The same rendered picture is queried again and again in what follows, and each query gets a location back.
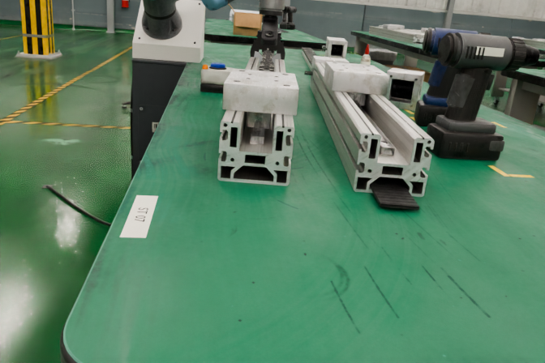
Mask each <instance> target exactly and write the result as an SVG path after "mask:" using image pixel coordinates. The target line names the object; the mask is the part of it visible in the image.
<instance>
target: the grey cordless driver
mask: <svg viewBox="0 0 545 363"><path fill-rule="evenodd" d="M438 58H439V61H440V63H441V65H442V66H450V67H454V68H462V70H461V73H459V72H458V74H456V75H455V78H454V80H453V84H452V87H451V89H450V92H449V94H448V98H447V100H446V103H447V105H448V108H447V109H446V112H445V114H444V115H437V117H436V123H430V124H428V126H427V134H428V135H429V136H430V137H432V138H433V139H434V141H435V143H434V147H433V150H431V149H430V148H429V147H426V148H427V149H428V150H429V151H431V152H432V153H434V154H435V155H436V156H438V157H439V158H452V159H467V160H498V159H499V157H500V152H502V151H503V149H504V137H503V135H500V134H498V133H496V125H495V124H494V123H491V122H489V121H487V120H485V119H483V118H481V117H477V114H478V110H479V107H480V105H481V103H482V100H483V96H484V93H485V91H486V90H487V91H488V90H490V88H491V84H492V82H493V79H494V78H495V75H494V74H492V71H493V70H495V71H501V70H506V71H516V70H519V68H520V67H523V66H531V65H534V64H536V63H537V61H538V60H539V59H544V60H545V55H540V54H539V50H538V49H536V48H534V47H531V46H529V45H526V43H525V42H524V41H523V40H521V39H517V38H508V37H506V36H490V35H480V34H470V33H461V32H456V33H451V32H449V33H447V34H446V35H445V36H444V37H443V38H442V39H441V41H440V44H439V48H438Z"/></svg>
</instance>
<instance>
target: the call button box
mask: <svg viewBox="0 0 545 363"><path fill-rule="evenodd" d="M232 70H233V68H232V67H225V68H216V67H211V66H208V69H207V70H205V69H202V70H201V78H200V82H201V85H200V91H201V92H214V93H223V89H224V82H225V81H226V79H227V78H228V76H229V74H230V72H231V71H232Z"/></svg>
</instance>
